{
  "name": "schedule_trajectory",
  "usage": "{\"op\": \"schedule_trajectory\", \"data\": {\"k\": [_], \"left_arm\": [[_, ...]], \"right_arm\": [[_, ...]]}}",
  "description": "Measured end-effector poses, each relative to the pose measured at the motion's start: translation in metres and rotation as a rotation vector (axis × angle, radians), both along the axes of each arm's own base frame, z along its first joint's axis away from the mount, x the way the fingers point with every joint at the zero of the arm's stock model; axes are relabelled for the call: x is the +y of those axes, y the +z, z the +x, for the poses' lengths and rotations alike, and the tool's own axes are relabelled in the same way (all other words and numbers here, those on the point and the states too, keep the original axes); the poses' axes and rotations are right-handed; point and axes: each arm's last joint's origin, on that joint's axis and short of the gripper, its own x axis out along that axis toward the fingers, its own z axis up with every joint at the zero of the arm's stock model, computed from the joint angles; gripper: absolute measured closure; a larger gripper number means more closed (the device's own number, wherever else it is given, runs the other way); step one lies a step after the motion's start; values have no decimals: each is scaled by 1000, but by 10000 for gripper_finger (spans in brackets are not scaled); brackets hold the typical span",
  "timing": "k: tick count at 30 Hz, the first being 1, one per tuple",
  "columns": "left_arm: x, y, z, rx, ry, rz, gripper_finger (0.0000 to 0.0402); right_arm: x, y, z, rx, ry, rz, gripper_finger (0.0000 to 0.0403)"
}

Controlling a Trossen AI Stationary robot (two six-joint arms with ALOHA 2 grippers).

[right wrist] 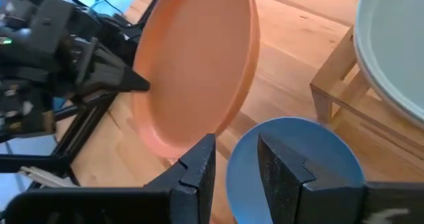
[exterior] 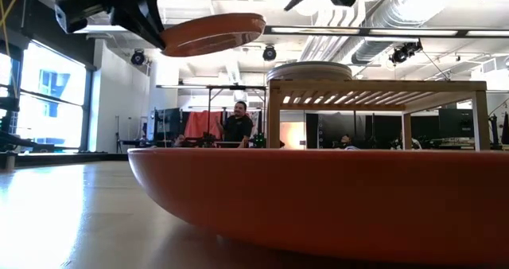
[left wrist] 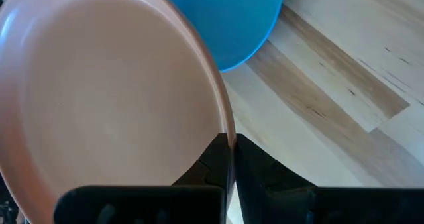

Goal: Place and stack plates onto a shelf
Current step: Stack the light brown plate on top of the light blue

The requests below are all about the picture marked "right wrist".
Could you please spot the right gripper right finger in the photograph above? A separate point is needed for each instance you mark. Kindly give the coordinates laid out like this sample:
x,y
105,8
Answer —
x,y
285,187

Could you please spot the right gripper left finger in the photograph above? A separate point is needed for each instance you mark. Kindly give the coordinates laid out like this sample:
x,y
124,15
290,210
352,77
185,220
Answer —
x,y
195,184

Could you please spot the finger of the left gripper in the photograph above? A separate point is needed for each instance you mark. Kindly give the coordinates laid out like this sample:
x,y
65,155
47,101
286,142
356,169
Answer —
x,y
112,79

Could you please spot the blue plate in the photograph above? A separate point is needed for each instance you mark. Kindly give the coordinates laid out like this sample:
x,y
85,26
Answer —
x,y
328,144

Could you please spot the light terracotta plate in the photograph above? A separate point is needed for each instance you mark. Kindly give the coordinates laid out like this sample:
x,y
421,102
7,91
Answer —
x,y
195,71

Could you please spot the sage green plate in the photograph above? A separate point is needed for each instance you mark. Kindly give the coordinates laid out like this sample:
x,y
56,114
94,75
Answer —
x,y
394,38

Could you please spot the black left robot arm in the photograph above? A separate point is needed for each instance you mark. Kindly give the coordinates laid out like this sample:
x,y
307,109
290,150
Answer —
x,y
109,28

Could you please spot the wooden slatted shelf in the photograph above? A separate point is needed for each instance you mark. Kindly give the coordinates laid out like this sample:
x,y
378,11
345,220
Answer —
x,y
334,71

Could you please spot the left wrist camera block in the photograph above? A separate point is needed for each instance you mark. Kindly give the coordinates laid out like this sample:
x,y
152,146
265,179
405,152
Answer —
x,y
49,22

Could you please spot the black aluminium frame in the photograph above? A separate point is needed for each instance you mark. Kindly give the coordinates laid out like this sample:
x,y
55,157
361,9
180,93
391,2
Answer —
x,y
33,162

